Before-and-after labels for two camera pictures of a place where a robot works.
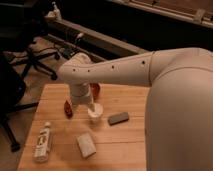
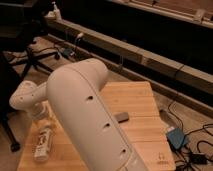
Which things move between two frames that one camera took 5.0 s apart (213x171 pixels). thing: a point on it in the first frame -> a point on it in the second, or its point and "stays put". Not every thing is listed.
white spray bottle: [56, 12] stays put
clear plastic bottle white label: [41, 150] stays put
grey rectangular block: [118, 118] stays put
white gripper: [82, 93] -> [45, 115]
